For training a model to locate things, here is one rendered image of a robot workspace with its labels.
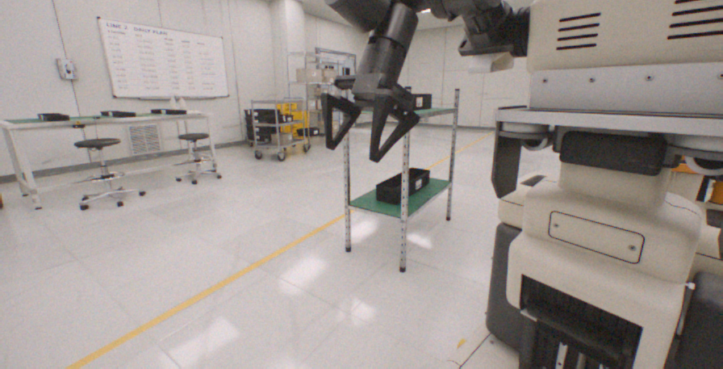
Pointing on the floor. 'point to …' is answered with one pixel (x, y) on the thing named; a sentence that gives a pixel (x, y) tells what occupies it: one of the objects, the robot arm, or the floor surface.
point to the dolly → (259, 126)
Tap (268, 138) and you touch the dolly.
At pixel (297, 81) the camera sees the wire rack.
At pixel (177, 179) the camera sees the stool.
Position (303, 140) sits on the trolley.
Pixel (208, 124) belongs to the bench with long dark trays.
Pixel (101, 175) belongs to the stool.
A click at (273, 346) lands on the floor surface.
